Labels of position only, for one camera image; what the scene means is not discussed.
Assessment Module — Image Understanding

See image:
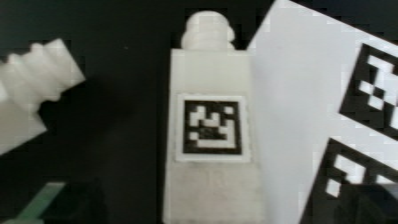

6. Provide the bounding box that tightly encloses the white sheet with markers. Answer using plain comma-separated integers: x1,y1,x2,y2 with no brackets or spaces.
248,0,398,224

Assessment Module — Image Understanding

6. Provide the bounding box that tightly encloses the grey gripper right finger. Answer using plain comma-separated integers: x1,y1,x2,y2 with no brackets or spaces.
332,184,398,224

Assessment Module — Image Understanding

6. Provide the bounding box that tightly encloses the white table leg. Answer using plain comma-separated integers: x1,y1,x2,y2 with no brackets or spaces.
163,11,264,224
0,39,85,155

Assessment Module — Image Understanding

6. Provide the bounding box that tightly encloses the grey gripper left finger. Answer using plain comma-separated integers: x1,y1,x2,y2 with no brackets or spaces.
7,182,106,224

